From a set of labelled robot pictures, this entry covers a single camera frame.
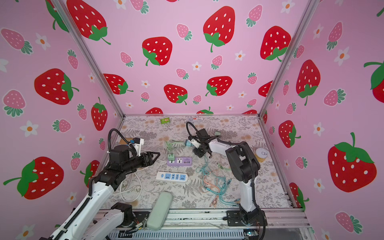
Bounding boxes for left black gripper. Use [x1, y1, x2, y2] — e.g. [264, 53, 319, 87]
[123, 151, 160, 176]

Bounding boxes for teal charger plug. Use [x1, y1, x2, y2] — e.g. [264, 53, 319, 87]
[185, 140, 194, 148]

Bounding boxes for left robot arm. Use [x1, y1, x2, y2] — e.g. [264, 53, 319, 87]
[49, 138, 161, 240]

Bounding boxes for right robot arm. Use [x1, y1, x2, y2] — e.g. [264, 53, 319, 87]
[186, 122, 268, 227]

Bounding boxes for white blue power strip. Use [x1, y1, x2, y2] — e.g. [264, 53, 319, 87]
[156, 171, 188, 184]

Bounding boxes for purple power strip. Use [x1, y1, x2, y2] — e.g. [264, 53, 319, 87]
[167, 157, 193, 167]

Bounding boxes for green snack packet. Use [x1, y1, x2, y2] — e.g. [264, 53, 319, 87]
[161, 118, 170, 124]

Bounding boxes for pale green oblong case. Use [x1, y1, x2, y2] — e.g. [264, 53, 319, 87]
[146, 192, 173, 231]

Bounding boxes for yellow tape roll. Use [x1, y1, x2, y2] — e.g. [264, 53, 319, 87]
[255, 148, 269, 163]

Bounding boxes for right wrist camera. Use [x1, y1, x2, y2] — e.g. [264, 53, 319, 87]
[188, 136, 201, 148]

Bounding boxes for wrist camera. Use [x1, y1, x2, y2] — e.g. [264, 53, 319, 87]
[188, 136, 201, 148]
[130, 138, 144, 157]

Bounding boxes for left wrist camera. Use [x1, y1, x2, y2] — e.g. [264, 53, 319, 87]
[130, 138, 144, 157]

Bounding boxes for white power cord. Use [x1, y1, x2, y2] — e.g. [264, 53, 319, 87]
[109, 149, 168, 202]

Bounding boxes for tangled teal cables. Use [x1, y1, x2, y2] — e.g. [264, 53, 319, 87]
[195, 152, 241, 208]

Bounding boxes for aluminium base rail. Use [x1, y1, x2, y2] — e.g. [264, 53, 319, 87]
[65, 208, 313, 240]

